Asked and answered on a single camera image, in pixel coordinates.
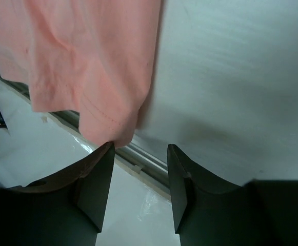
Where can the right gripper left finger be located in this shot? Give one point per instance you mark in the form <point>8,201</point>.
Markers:
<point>65,208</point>

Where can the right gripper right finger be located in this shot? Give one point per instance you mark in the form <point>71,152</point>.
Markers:
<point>208,210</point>

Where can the pink t shirt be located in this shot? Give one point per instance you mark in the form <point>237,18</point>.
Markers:
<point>92,57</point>

